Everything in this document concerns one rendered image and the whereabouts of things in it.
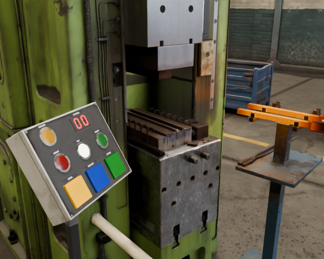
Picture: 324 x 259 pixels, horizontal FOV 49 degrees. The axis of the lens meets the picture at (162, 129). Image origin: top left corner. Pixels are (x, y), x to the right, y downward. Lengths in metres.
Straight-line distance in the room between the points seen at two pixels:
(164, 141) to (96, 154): 0.45
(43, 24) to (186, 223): 1.12
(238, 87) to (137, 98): 3.32
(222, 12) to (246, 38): 7.83
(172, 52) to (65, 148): 0.63
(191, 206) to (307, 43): 7.69
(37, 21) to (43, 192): 0.90
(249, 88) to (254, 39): 4.55
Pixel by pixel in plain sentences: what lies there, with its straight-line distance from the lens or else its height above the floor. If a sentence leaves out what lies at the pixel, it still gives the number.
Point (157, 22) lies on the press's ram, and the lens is 1.41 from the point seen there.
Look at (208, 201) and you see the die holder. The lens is 1.81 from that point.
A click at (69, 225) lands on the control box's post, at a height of 0.80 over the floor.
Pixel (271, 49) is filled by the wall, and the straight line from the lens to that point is 9.40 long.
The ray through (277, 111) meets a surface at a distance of 1.83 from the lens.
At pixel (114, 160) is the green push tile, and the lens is 1.21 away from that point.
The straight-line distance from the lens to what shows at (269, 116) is 1.72.
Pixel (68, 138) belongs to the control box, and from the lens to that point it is 1.11.
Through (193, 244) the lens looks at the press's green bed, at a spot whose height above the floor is 0.39.
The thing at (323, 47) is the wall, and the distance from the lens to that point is 9.03.
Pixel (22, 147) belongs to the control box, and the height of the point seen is 1.15.
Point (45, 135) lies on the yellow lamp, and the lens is 1.05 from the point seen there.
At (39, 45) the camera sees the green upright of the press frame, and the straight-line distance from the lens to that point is 1.74.
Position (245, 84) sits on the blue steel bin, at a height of 0.48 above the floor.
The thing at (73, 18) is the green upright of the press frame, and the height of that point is 1.47.
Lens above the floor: 1.51
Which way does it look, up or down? 19 degrees down
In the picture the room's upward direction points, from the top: straight up
